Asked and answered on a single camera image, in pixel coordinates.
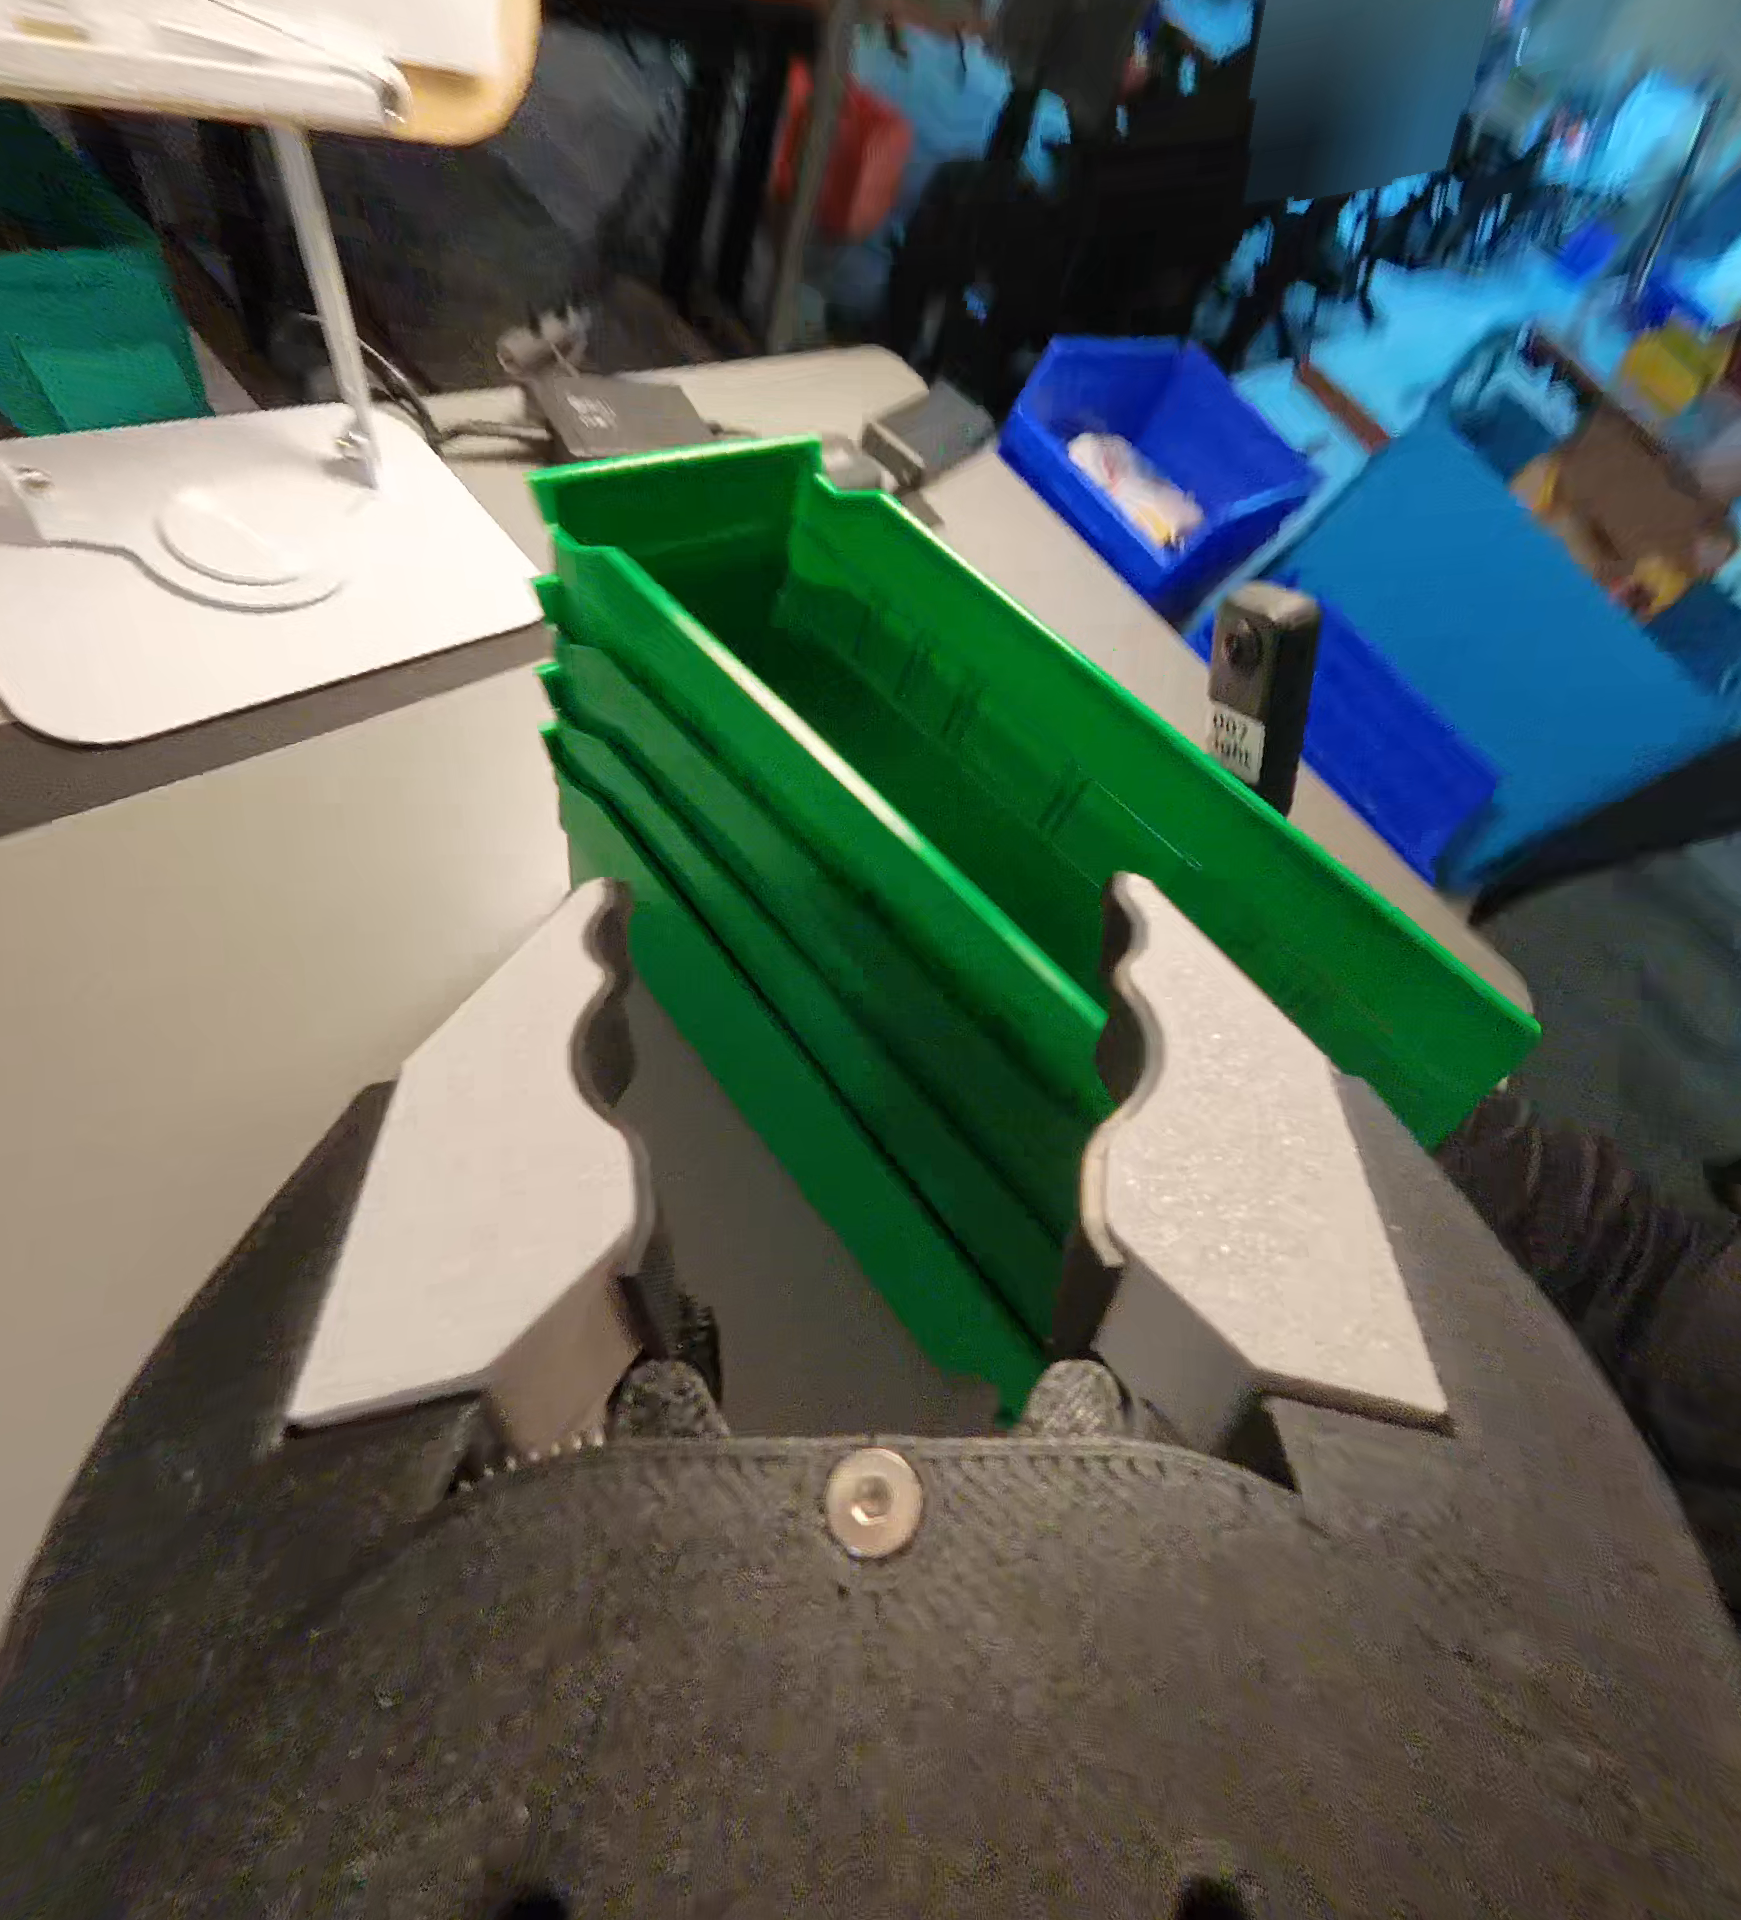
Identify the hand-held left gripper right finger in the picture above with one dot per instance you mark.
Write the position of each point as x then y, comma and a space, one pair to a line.
1245, 1200

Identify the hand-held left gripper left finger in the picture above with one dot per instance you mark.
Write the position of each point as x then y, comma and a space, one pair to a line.
479, 1200

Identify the green plastic bin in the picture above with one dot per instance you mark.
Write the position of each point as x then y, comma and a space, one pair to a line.
615, 750
960, 675
615, 841
615, 682

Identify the blue plastic bin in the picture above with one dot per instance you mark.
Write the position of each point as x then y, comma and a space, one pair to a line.
1381, 750
1200, 435

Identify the grey electronic device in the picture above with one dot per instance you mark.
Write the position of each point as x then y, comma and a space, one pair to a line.
931, 427

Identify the white and wood document stand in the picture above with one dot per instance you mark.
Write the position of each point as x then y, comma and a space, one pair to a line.
211, 631

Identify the black box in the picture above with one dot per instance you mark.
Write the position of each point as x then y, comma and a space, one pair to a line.
615, 413

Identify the green background bin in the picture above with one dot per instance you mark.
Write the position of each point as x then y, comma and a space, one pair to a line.
45, 329

